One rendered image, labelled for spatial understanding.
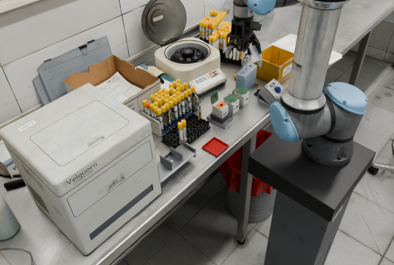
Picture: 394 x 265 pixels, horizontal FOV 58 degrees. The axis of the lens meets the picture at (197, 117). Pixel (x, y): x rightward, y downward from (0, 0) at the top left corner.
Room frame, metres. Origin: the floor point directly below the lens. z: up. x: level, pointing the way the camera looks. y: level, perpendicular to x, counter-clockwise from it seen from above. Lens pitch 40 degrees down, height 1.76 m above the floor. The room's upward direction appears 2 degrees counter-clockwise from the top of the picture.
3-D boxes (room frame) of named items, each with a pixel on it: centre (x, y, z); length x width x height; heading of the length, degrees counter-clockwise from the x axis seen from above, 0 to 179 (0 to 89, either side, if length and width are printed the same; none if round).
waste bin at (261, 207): (1.28, -0.28, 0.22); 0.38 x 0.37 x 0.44; 136
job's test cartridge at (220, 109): (1.03, -0.09, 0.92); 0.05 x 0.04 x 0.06; 49
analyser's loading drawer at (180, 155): (0.78, 0.10, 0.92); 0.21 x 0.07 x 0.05; 136
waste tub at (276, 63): (1.32, -0.35, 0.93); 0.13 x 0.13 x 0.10; 44
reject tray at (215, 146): (0.89, -0.06, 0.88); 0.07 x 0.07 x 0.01; 46
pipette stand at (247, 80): (1.22, -0.21, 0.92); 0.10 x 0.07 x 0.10; 143
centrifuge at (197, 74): (1.34, 0.02, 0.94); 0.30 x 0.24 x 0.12; 37
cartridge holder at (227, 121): (1.03, -0.09, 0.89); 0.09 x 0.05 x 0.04; 49
